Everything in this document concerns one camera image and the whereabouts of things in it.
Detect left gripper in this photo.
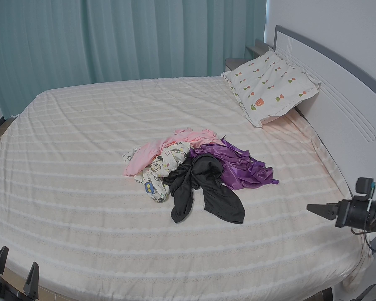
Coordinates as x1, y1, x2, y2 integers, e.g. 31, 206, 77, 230
0, 245, 40, 301

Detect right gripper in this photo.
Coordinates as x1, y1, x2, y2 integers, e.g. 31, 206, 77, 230
335, 199, 369, 229

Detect black trousers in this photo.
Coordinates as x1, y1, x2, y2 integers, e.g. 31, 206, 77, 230
163, 155, 246, 225

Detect bed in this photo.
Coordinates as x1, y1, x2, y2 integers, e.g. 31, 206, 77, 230
0, 25, 376, 301

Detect purple garment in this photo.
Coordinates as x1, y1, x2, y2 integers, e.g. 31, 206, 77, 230
188, 138, 280, 191

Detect white printed pillow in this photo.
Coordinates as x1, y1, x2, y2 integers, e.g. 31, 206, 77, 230
221, 50, 321, 128

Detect pink garment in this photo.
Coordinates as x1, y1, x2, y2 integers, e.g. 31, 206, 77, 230
124, 128, 218, 177

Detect grey bedside table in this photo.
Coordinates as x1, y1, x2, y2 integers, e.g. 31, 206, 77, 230
225, 39, 274, 73

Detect blue-green curtain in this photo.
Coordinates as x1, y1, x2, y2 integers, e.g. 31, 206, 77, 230
0, 0, 269, 120

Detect black cable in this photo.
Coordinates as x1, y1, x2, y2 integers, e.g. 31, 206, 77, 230
351, 226, 376, 255

